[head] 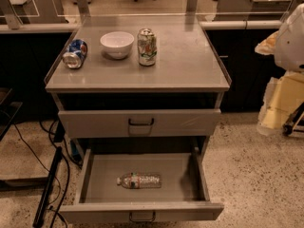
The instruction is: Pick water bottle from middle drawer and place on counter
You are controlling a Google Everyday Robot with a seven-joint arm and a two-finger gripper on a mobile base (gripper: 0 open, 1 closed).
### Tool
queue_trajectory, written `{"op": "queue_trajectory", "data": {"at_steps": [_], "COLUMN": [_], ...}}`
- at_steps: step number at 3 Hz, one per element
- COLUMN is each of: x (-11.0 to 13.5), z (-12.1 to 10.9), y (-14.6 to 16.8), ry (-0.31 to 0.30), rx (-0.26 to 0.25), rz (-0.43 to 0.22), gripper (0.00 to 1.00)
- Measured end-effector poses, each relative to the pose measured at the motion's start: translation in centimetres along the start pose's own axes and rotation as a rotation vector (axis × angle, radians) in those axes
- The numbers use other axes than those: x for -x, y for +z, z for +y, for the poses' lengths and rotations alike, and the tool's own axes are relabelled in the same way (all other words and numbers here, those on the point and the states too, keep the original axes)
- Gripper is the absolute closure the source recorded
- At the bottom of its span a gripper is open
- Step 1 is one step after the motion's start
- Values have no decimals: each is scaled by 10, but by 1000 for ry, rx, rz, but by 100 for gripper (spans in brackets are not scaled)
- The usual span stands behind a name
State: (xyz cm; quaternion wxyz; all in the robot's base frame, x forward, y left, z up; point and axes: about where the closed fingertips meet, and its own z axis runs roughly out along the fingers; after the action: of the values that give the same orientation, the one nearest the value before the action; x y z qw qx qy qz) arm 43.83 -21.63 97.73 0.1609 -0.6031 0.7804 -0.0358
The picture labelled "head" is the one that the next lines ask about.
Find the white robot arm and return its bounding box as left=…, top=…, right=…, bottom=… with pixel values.
left=255, top=4, right=304, bottom=135

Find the blue pepsi can lying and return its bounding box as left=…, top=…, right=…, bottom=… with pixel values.
left=62, top=39, right=87, bottom=69

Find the grey background desk right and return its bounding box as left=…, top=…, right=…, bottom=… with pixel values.
left=215, top=0, right=291, bottom=21

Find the black bar on floor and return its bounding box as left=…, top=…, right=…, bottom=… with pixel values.
left=32, top=147, right=62, bottom=228

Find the white ceramic bowl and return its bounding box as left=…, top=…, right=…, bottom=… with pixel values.
left=100, top=31, right=135, bottom=59

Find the dark shelf at left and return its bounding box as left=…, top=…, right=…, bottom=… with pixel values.
left=0, top=87, right=23, bottom=141

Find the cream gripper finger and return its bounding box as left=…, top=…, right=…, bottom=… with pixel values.
left=256, top=71, right=304, bottom=136

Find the wheeled cart base right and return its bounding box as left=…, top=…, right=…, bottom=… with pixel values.
left=283, top=103, right=304, bottom=136

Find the grey drawer cabinet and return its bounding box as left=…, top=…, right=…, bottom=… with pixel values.
left=44, top=14, right=232, bottom=154

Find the black floor cable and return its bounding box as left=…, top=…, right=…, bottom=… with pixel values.
left=12, top=119, right=83, bottom=228

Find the grey top drawer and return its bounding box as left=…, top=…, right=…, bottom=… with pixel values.
left=59, top=109, right=220, bottom=139

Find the grey open middle drawer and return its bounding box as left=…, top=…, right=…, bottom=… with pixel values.
left=60, top=150, right=223, bottom=223

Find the clear plastic water bottle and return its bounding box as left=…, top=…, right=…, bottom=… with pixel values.
left=117, top=172, right=162, bottom=189

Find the green white soda can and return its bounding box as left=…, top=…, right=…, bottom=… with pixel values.
left=137, top=28, right=157, bottom=67

